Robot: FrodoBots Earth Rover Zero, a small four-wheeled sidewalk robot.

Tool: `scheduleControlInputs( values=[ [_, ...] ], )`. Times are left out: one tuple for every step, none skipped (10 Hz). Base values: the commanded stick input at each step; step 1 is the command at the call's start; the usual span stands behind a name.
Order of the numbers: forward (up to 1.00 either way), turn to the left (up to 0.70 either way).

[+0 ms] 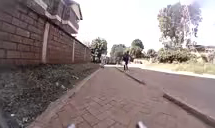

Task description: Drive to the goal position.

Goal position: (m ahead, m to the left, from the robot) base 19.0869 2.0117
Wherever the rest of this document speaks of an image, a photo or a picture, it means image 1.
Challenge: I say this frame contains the red brick path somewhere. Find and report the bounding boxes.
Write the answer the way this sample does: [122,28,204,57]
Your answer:
[26,66,213,128]

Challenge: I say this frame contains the pale kerb edging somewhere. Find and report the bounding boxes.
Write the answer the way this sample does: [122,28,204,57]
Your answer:
[25,67,105,128]

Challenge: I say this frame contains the building with balconies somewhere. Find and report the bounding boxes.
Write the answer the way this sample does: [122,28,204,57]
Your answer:
[26,0,84,36]

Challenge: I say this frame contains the green bushes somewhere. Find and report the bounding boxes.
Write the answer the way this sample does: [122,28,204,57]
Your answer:
[156,47,197,65]

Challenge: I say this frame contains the pale road edge strip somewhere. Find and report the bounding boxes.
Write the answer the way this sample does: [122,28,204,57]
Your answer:
[104,63,215,81]

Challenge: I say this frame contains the weedy earth verge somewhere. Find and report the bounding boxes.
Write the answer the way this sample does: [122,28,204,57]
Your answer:
[0,62,101,128]

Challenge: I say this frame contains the tall sparse tree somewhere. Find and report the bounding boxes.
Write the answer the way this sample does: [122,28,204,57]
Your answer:
[156,1,204,52]

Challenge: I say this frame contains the kerb between path and road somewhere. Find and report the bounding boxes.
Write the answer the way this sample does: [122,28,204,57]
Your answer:
[114,66,215,128]

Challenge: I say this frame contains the grey asphalt road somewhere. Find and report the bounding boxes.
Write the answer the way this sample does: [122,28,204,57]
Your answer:
[116,65,215,123]

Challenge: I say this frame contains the grass strip beyond road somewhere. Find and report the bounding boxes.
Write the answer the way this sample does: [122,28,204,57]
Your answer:
[134,58,215,77]

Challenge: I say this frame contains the low building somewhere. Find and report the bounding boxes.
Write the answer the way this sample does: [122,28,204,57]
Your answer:
[194,44,215,65]

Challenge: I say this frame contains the brown brick wall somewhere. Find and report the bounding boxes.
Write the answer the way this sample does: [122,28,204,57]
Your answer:
[0,0,93,66]

